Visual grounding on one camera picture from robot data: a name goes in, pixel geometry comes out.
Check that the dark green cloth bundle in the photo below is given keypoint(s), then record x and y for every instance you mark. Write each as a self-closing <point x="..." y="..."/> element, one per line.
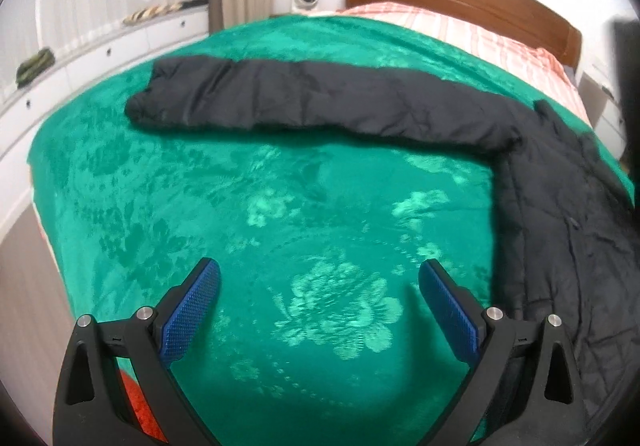
<point x="34" y="67"/>

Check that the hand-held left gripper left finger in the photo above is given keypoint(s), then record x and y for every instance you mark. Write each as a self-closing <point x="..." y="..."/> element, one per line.
<point x="192" y="306"/>

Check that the white desk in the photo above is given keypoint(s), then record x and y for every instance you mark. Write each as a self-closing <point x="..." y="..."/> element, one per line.
<point x="602" y="101"/>

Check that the black padded jacket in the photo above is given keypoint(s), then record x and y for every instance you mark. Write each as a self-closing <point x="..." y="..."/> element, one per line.
<point x="300" y="96"/>

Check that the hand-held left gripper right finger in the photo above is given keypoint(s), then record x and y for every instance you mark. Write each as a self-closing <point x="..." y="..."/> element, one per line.
<point x="447" y="308"/>

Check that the striped cushion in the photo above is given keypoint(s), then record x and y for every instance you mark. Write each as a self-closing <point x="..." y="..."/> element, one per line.
<point x="150" y="14"/>

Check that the green floral blanket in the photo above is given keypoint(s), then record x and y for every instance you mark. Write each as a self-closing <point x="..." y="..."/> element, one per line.
<point x="300" y="201"/>

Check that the white window bench cabinet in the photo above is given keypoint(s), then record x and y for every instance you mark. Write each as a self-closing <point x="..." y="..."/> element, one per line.
<point x="75" y="76"/>

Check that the pink striped bed sheet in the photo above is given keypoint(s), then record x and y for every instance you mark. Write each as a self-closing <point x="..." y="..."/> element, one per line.
<point x="480" y="34"/>

